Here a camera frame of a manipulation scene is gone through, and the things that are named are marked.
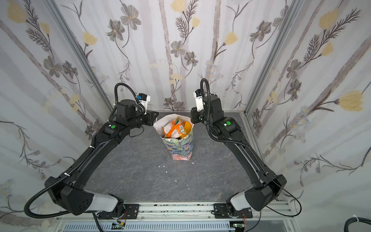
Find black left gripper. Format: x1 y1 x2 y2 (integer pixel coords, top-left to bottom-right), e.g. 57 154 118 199
126 109 160 131

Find Fox's candy bag top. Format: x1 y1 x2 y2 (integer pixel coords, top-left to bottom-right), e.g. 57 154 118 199
162 117 186 139

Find fox's candy bag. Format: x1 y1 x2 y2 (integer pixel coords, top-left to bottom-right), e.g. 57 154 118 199
184 121 192 137
162 117 186 139

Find white floral paper bag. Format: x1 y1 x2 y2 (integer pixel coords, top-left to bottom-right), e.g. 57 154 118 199
153 114 194 161

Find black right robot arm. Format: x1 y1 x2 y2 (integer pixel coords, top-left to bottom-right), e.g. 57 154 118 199
191 78 287 217

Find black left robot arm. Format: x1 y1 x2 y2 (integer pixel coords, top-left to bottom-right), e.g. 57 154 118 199
24 83 158 219

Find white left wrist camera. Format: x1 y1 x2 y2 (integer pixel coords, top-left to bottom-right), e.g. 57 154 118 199
137 93 151 114

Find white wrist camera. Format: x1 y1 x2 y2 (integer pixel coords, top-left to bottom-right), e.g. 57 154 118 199
193 89 204 112
137 93 151 114

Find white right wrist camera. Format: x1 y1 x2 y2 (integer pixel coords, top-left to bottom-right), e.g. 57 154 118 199
193 89 204 112

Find white perforated cable duct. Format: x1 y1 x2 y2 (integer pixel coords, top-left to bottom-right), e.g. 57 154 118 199
59 221 235 232

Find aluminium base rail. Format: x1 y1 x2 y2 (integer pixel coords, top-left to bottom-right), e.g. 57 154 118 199
54 201 296 232

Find black corrugated cable corner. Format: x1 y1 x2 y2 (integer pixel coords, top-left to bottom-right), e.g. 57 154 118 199
343 217 371 232

